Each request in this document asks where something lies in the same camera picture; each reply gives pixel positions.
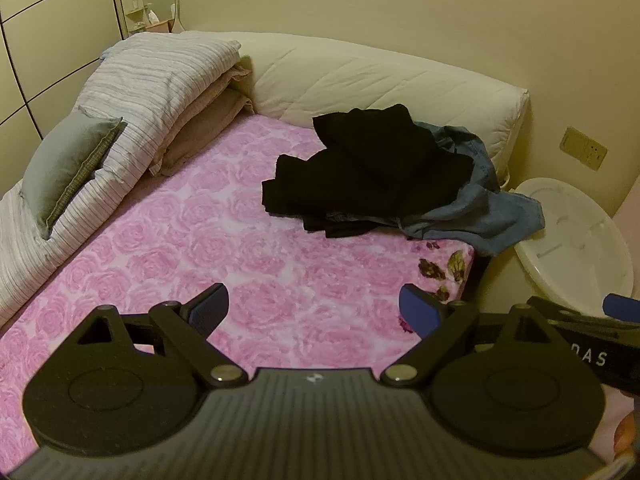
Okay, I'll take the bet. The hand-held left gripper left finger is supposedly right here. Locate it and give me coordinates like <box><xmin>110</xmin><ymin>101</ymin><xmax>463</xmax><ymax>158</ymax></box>
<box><xmin>75</xmin><ymin>283</ymin><xmax>249</xmax><ymax>388</ymax></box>

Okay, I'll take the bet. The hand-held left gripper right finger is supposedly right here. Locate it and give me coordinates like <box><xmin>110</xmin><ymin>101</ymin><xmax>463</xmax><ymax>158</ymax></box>
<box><xmin>381</xmin><ymin>283</ymin><xmax>556</xmax><ymax>388</ymax></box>

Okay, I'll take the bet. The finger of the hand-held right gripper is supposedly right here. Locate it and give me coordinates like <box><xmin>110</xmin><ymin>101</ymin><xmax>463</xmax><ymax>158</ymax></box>
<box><xmin>527</xmin><ymin>293</ymin><xmax>640</xmax><ymax>336</ymax></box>

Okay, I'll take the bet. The black buttoned garment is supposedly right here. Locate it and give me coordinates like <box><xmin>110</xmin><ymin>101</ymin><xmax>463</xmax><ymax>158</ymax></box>
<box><xmin>261</xmin><ymin>150</ymin><xmax>475</xmax><ymax>240</ymax></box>

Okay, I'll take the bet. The person's right hand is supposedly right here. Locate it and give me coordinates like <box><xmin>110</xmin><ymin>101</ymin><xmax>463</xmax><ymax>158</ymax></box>
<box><xmin>614</xmin><ymin>404</ymin><xmax>640</xmax><ymax>467</ymax></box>

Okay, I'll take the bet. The white round plastic lid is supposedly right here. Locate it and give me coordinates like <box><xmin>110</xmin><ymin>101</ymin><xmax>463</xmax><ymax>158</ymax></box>
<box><xmin>510</xmin><ymin>176</ymin><xmax>635</xmax><ymax>318</ymax></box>

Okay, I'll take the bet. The pink floral bed sheet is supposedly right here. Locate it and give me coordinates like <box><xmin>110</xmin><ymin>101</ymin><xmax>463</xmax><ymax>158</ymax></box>
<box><xmin>0</xmin><ymin>112</ymin><xmax>476</xmax><ymax>461</ymax></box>

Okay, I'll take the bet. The blue denim garment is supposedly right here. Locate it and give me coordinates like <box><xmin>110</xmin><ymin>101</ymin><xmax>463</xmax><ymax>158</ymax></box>
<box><xmin>400</xmin><ymin>121</ymin><xmax>546</xmax><ymax>257</ymax></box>

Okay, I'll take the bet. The black folded garment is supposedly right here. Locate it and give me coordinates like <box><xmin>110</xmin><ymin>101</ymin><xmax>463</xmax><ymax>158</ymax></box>
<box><xmin>312</xmin><ymin>104</ymin><xmax>436</xmax><ymax>181</ymax></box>

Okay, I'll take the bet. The beige folded blanket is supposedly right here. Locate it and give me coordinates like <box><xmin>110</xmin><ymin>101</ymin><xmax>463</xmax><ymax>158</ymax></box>
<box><xmin>150</xmin><ymin>55</ymin><xmax>256</xmax><ymax>178</ymax></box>

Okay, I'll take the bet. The grey pillow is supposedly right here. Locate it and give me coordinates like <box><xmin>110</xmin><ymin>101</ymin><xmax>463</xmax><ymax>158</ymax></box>
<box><xmin>22</xmin><ymin>111</ymin><xmax>125</xmax><ymax>241</ymax></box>

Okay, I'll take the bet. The striped folded quilt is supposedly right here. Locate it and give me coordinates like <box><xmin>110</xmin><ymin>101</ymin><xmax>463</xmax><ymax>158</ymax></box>
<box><xmin>0</xmin><ymin>32</ymin><xmax>243</xmax><ymax>316</ymax></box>

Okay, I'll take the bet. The cream padded headboard cushion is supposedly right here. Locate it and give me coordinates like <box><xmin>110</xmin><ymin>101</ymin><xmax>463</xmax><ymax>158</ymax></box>
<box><xmin>180</xmin><ymin>30</ymin><xmax>531</xmax><ymax>181</ymax></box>

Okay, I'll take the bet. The white panelled wardrobe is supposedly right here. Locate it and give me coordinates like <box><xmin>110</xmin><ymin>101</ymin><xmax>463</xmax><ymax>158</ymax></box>
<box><xmin>0</xmin><ymin>0</ymin><xmax>123</xmax><ymax>141</ymax></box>

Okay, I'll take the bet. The beige wall socket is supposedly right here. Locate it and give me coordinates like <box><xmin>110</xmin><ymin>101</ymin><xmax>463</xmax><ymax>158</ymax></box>
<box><xmin>559</xmin><ymin>126</ymin><xmax>608</xmax><ymax>172</ymax></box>

